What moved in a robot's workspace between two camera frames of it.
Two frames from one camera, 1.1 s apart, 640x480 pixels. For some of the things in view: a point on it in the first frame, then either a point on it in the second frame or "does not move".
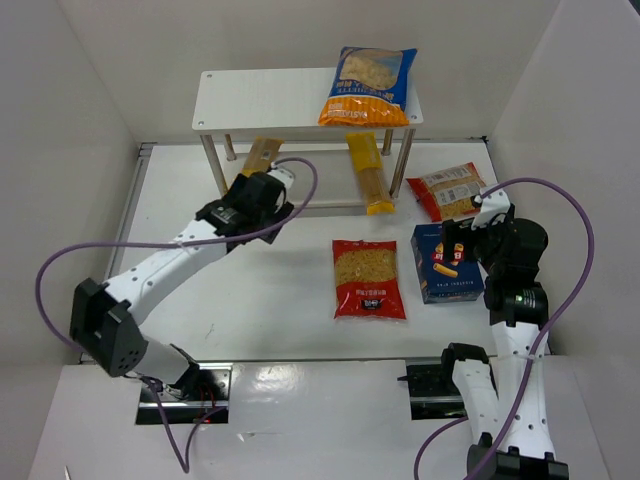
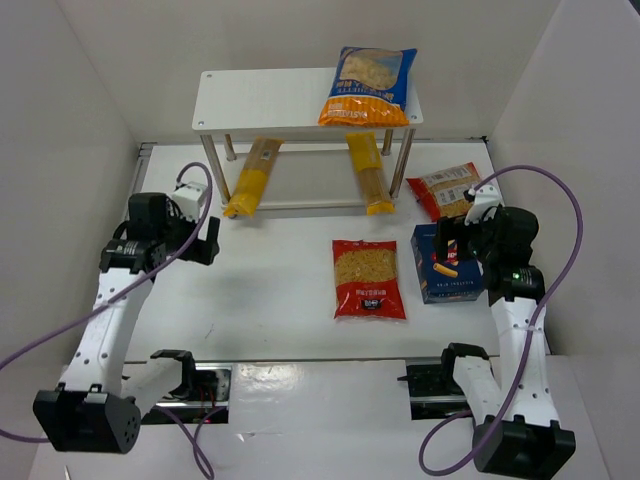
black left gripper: (261, 187) → (201, 245)
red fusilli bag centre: (367, 281) does not move
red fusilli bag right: (449, 193) does not move
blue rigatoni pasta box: (443, 281) does not move
